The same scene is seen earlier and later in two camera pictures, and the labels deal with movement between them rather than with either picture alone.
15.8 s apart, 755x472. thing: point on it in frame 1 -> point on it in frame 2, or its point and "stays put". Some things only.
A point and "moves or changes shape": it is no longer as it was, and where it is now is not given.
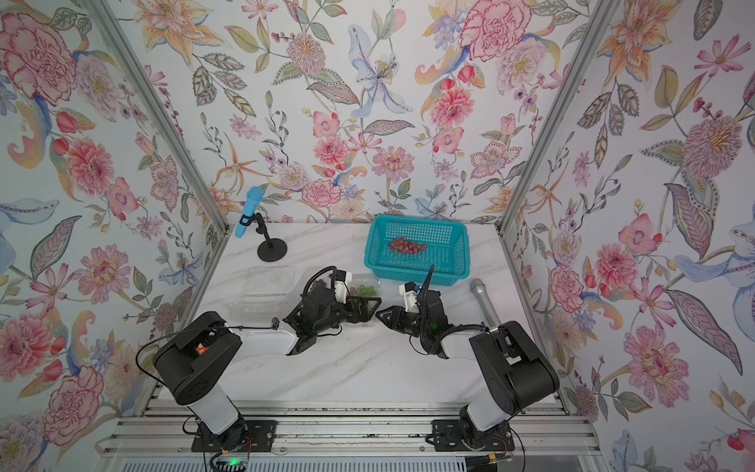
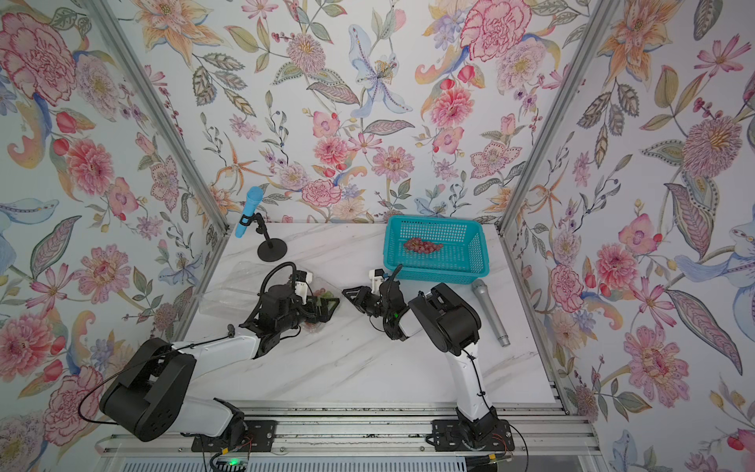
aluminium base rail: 351,431 stays put
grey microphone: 478,286 stays put
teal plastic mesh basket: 399,250 moves or changes shape
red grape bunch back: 408,247 moves or changes shape
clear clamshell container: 363,284 moves or changes shape
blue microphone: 254,196 stays put
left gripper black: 360,313 -> 323,314
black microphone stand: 271,250 stays put
